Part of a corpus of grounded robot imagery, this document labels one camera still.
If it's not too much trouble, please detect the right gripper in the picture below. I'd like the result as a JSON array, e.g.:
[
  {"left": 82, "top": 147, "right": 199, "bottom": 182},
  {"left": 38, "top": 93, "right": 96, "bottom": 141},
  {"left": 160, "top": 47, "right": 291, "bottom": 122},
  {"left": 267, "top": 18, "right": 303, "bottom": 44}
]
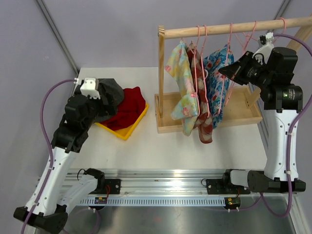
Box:
[{"left": 219, "top": 52, "right": 273, "bottom": 89}]

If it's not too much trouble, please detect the blue floral garment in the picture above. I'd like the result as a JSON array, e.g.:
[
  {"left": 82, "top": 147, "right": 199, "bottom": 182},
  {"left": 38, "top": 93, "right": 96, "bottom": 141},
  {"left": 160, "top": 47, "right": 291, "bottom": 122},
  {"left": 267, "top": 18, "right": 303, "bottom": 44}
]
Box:
[{"left": 203, "top": 45, "right": 234, "bottom": 129}]

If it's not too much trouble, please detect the dark grey dotted garment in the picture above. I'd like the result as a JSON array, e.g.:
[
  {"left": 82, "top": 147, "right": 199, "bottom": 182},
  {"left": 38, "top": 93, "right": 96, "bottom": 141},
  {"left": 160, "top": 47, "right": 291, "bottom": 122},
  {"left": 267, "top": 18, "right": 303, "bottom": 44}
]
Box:
[{"left": 97, "top": 78, "right": 124, "bottom": 122}]

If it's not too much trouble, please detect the red skirt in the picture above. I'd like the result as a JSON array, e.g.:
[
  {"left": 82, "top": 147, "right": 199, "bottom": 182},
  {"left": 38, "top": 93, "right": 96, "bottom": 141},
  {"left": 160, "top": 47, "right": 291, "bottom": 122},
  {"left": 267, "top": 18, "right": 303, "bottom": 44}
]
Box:
[{"left": 101, "top": 87, "right": 146, "bottom": 131}]

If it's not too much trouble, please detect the pink hanger of red skirt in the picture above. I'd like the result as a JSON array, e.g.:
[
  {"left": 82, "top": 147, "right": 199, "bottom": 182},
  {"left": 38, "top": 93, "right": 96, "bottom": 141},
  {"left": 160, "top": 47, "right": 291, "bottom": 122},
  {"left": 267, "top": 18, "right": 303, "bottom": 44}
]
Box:
[{"left": 268, "top": 18, "right": 287, "bottom": 39}]

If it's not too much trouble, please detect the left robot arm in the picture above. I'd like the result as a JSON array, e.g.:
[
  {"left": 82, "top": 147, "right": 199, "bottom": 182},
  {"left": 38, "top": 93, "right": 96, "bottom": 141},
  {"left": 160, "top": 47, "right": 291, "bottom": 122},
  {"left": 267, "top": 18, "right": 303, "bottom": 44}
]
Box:
[{"left": 14, "top": 95, "right": 117, "bottom": 234}]

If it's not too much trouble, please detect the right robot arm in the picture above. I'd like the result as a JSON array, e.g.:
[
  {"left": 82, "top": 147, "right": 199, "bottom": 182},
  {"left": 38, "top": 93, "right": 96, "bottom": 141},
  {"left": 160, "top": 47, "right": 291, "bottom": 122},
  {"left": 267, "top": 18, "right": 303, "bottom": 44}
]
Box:
[{"left": 219, "top": 47, "right": 306, "bottom": 194}]

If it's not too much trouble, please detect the yellow plastic tray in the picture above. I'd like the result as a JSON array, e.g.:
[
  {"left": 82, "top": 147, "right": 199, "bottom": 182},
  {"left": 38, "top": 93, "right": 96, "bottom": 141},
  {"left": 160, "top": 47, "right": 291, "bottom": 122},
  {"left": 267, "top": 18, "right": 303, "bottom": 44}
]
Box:
[{"left": 95, "top": 103, "right": 149, "bottom": 141}]

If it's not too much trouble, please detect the wooden clothes rack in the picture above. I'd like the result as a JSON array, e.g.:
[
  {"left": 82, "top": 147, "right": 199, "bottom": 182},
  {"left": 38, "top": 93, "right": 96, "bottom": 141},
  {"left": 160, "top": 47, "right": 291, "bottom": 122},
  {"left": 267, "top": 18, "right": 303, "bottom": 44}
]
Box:
[{"left": 155, "top": 17, "right": 312, "bottom": 134}]

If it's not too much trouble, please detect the pastel floral garment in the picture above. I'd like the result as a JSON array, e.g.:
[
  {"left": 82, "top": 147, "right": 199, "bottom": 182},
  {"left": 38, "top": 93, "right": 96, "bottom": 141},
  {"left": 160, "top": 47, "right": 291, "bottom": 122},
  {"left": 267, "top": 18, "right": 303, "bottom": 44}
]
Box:
[{"left": 165, "top": 41, "right": 199, "bottom": 136}]

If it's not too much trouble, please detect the red plaid garment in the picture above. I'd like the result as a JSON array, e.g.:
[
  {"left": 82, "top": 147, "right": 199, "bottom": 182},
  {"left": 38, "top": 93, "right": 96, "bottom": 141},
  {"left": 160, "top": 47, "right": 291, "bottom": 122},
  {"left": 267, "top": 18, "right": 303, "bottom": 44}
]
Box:
[{"left": 195, "top": 52, "right": 213, "bottom": 144}]

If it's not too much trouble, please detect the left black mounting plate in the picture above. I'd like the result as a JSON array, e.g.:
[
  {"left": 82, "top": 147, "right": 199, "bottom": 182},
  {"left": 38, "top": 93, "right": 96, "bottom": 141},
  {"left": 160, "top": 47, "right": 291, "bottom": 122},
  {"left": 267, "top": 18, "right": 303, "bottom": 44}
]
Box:
[{"left": 97, "top": 179, "right": 121, "bottom": 195}]

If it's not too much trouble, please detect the black mounting plate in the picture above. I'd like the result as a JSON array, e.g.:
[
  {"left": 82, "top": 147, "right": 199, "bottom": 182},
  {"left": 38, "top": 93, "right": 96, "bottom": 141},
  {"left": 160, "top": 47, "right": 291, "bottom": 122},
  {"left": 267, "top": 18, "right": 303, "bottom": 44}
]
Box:
[
  {"left": 97, "top": 179, "right": 121, "bottom": 195},
  {"left": 206, "top": 179, "right": 251, "bottom": 195}
]

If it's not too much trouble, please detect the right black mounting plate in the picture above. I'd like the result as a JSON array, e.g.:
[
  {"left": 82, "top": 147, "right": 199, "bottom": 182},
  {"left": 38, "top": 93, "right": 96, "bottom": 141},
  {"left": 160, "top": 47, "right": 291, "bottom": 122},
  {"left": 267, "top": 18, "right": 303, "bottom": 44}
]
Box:
[{"left": 206, "top": 179, "right": 251, "bottom": 195}]

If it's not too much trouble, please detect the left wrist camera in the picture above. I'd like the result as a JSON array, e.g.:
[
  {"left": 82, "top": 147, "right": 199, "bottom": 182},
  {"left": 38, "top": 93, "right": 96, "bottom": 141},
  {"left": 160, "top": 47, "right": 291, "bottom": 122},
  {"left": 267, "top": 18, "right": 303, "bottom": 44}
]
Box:
[{"left": 73, "top": 78, "right": 100, "bottom": 100}]

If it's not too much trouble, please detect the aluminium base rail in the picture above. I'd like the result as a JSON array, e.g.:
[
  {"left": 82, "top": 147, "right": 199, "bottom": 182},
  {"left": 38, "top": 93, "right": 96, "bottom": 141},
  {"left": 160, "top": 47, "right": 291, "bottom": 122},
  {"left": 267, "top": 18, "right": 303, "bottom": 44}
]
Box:
[{"left": 58, "top": 175, "right": 240, "bottom": 208}]

